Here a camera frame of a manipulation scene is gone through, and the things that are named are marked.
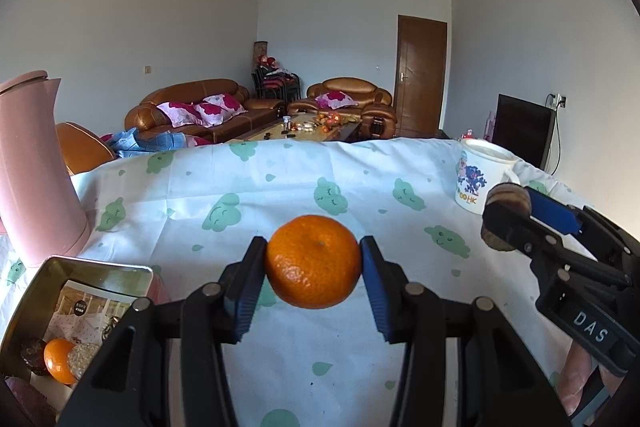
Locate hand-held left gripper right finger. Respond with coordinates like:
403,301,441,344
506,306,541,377
359,235,571,427

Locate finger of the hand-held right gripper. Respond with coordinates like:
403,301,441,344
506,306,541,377
482,202,631,285
525,188,636,273

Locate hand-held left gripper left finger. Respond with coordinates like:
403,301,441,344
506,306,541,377
57,236,268,427

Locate bright orange mandarin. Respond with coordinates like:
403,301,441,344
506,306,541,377
265,215,362,309
44,338,80,384

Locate pink metal tin box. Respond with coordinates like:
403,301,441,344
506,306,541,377
0,257,173,427

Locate dark chocolate cake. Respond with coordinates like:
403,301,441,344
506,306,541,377
20,338,51,376

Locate purple passion fruit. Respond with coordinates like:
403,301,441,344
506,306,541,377
4,376,56,427

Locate person's right hand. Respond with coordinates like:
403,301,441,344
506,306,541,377
559,342,601,414

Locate white mug with blue print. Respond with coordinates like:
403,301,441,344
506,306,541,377
454,138,521,215

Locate black television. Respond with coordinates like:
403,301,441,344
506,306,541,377
492,93,558,170

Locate white tablecloth with green clouds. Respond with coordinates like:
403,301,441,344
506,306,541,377
0,138,626,427

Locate printed paper leaflet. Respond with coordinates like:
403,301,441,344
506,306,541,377
42,279,146,378

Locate wooden coffee table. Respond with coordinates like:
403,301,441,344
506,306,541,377
227,113,363,144

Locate brown wooden door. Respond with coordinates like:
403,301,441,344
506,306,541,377
392,15,447,138

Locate pink floral pillow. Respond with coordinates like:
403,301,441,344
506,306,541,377
195,93,247,128
157,102,201,128
315,91,360,108

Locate blue plaid cloth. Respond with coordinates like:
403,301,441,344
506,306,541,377
107,127,188,158

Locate long brown leather sofa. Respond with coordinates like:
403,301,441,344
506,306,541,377
125,79,286,144

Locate brown leather armchair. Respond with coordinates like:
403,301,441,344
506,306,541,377
289,78,398,140

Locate stacked dark chairs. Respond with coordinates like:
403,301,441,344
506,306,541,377
252,64,301,100

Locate orange leather chair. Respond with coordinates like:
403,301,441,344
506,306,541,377
55,122,117,175

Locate pink electric kettle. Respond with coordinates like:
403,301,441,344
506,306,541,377
0,71,93,269

